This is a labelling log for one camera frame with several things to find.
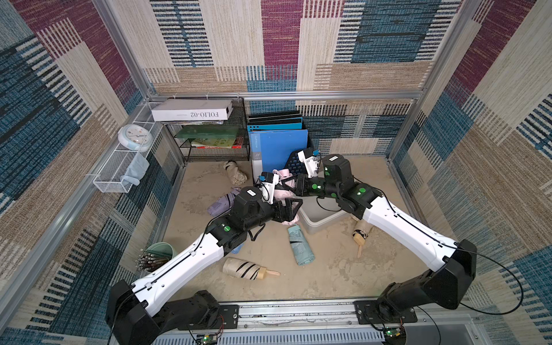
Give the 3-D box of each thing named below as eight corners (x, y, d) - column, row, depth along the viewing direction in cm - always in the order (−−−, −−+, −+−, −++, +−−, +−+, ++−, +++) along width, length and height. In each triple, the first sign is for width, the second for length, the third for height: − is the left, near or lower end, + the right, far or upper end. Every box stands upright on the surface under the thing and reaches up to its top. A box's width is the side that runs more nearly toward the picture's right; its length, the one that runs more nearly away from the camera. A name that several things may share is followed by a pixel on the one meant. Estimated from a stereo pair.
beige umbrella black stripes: (222, 273, 84) (220, 269, 81) (228, 258, 88) (226, 255, 85) (275, 288, 81) (275, 285, 77) (279, 272, 84) (279, 269, 81)
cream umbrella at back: (236, 188, 110) (233, 180, 105) (223, 168, 119) (221, 160, 114) (247, 183, 112) (245, 175, 107) (234, 164, 121) (231, 155, 116)
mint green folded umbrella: (298, 266, 86) (298, 263, 83) (286, 230, 95) (286, 227, 93) (315, 261, 87) (316, 258, 85) (301, 226, 97) (302, 223, 94)
